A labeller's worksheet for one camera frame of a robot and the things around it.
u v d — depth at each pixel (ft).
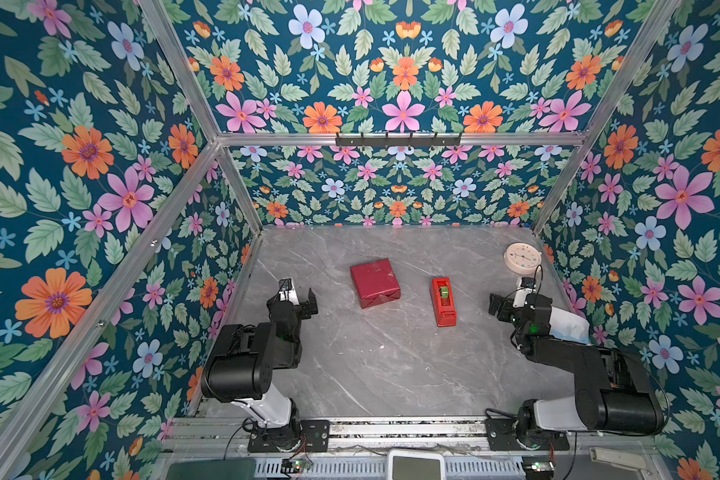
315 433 2.43
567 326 2.83
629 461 2.23
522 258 3.53
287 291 2.58
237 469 2.24
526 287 2.62
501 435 2.42
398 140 3.00
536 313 2.29
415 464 2.19
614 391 1.43
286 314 2.44
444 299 3.06
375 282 3.31
